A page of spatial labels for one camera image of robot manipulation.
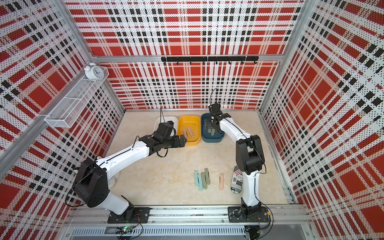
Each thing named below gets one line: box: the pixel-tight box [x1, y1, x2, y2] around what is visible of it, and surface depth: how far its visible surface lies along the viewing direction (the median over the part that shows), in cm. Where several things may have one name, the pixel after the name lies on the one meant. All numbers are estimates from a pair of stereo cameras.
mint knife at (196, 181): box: [194, 170, 199, 187], surface depth 88 cm
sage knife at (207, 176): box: [204, 167, 211, 185], surface depth 88 cm
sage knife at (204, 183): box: [201, 171, 208, 190], surface depth 86 cm
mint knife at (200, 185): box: [198, 174, 203, 192], surface depth 86 cm
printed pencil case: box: [230, 165, 244, 194], surface depth 84 cm
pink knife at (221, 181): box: [219, 172, 224, 191], surface depth 86 cm
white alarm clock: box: [83, 62, 104, 80], surface depth 83 cm
